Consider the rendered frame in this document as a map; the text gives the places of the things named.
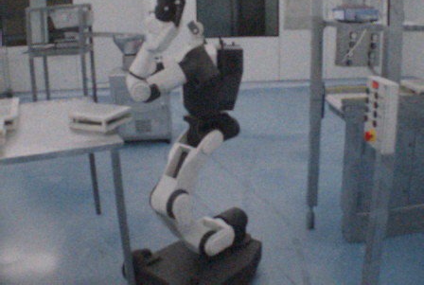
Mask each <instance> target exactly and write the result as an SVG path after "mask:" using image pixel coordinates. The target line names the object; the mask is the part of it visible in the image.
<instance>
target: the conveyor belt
mask: <svg viewBox="0 0 424 285"><path fill-rule="evenodd" d="M352 97H366V93H361V94H339V95H327V96H326V102H328V103H329V105H331V106H332V107H334V108H335V109H337V110H339V111H340V112H342V113H345V112H343V111H342V107H343V106H356V104H366V103H347V104H345V105H342V103H341V100H342V98H352Z"/></svg>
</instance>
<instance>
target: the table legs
mask: <svg viewBox="0 0 424 285"><path fill-rule="evenodd" d="M110 155H111V161H112V173H113V184H114V189H115V205H116V213H117V217H118V227H119V234H120V238H121V249H122V252H123V259H124V268H125V270H126V279H127V283H128V284H129V285H135V274H134V273H133V257H132V253H131V242H130V239H129V230H128V219H127V217H126V206H125V195H124V192H123V183H122V170H121V159H120V158H119V150H117V149H115V150H110ZM88 161H89V167H90V171H91V180H92V190H93V195H94V200H95V206H96V214H97V215H101V208H100V207H101V204H100V201H99V194H98V184H97V175H96V164H95V154H94V153H88Z"/></svg>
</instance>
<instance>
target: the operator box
mask: <svg viewBox="0 0 424 285"><path fill-rule="evenodd" d="M373 80H376V81H377V82H378V83H379V90H378V89H375V88H373ZM367 87H369V89H370V91H371V92H373V93H370V95H366V96H367V97H369V99H370V101H371V100H372V101H371V102H370V101H369V103H368V104H367V103H366V106H368V107H369V110H370V112H369V113H368V114H367V113H365V114H366V115H368V122H366V121H365V126H364V141H365V133H366V132H370V131H371V130H373V129H374V130H373V131H374V133H375V141H374V143H371V142H370V140H369V141H365V142H366V143H368V144H369V145H370V146H372V147H373V148H374V149H376V150H377V151H378V152H380V153H389V152H393V151H394V145H395V143H396V125H397V112H398V99H399V92H398V88H399V84H396V83H394V82H391V81H389V80H387V79H385V78H382V77H380V76H368V77H367ZM376 92H379V95H380V97H382V99H381V98H380V97H379V99H375V95H374V93H376ZM375 101H377V102H378V103H379V105H380V107H381V108H378V110H376V109H375V108H374V102H375ZM374 111H377V112H378V118H374V115H373V114H374ZM380 116H381V118H380ZM369 119H370V120H369ZM374 119H376V120H377V126H376V127H374V126H373V121H374ZM371 121H372V122H371ZM376 138H377V139H378V140H376ZM379 140H380V142H379Z"/></svg>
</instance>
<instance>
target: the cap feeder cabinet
mask: <svg viewBox="0 0 424 285"><path fill-rule="evenodd" d="M122 68H123V67H116V68H115V69H114V70H113V71H112V72H111V73H110V74H109V75H108V77H109V81H110V93H111V104H113V106H123V107H132V116H133V120H131V121H129V122H126V123H121V124H119V126H118V125H117V127H115V131H116V132H117V133H118V135H119V136H120V137H121V139H122V140H136V139H144V140H155V139H166V140H167V142H166V143H167V144H170V141H168V140H169V139H171V138H172V137H173V114H172V112H171V93H170V92H168V93H166V94H164V95H163V96H161V97H159V98H158V99H156V100H154V101H151V102H149V103H146V102H142V101H136V100H135V99H133V97H132V95H131V93H130V91H129V89H128V87H127V83H126V78H127V77H128V75H129V72H130V70H121V69H122Z"/></svg>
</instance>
